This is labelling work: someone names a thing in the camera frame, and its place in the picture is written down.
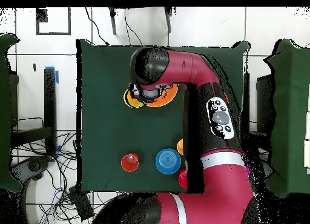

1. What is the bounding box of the black floor cable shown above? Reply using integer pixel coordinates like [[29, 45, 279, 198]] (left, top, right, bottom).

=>
[[124, 8, 143, 46], [84, 7, 110, 46]]

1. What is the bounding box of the tangle of floor cables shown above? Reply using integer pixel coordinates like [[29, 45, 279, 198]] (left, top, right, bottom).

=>
[[12, 130, 114, 224]]

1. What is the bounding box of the tall red-orange cup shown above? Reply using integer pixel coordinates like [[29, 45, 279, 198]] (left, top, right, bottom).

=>
[[120, 152, 140, 173]]

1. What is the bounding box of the dark green tablecloth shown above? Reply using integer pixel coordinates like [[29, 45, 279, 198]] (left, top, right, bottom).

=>
[[76, 38, 250, 194]]

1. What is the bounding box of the green cloth side table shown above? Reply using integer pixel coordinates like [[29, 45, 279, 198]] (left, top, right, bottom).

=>
[[0, 33, 23, 193], [263, 38, 310, 199]]

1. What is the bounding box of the blue tape piece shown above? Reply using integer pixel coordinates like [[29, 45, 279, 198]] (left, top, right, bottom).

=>
[[45, 65, 59, 85]]

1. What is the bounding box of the black square floor frame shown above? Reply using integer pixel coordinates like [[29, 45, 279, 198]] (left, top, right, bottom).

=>
[[35, 7, 71, 36]]

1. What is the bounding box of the yellow cup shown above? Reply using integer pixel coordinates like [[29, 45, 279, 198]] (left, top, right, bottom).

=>
[[123, 87, 147, 109]]

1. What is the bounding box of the small orange cup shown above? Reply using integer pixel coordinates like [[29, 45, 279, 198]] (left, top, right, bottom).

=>
[[177, 138, 185, 156]]

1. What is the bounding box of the light blue bowl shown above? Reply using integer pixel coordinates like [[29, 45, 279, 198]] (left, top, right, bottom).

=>
[[155, 148, 182, 176]]

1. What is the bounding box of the black power box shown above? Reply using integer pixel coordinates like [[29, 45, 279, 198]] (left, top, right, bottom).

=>
[[67, 185, 94, 222]]

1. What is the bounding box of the black table frame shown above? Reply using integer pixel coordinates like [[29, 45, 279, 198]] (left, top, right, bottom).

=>
[[242, 72, 273, 159], [9, 67, 58, 157]]

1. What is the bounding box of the red cup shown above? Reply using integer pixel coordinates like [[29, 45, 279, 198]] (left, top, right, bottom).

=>
[[178, 168, 189, 189]]

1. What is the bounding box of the black tripod leg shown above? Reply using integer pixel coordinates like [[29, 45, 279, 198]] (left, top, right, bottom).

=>
[[108, 7, 117, 36], [164, 7, 173, 34]]

